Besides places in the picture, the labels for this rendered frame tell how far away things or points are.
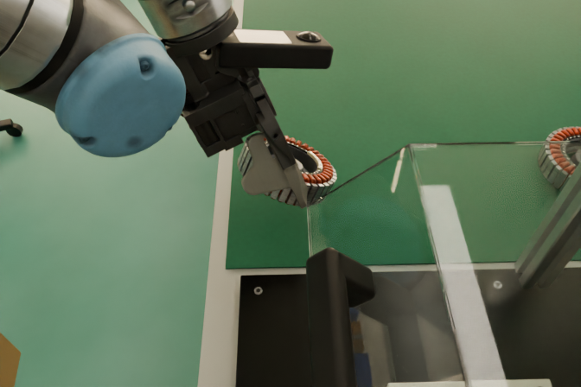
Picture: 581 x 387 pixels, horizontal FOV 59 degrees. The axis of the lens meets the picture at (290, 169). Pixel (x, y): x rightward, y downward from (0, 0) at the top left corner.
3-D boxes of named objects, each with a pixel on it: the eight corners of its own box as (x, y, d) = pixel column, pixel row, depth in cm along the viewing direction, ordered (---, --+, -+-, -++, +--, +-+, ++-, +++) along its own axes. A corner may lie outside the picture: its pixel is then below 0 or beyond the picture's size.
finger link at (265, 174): (264, 226, 54) (224, 149, 53) (314, 201, 54) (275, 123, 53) (264, 232, 51) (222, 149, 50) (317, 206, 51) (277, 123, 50)
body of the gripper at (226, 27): (199, 128, 57) (144, 33, 49) (268, 94, 57) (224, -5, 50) (211, 164, 51) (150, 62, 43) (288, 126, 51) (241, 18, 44)
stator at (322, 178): (249, 202, 52) (261, 172, 51) (226, 148, 61) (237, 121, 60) (339, 216, 58) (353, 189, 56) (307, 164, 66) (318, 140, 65)
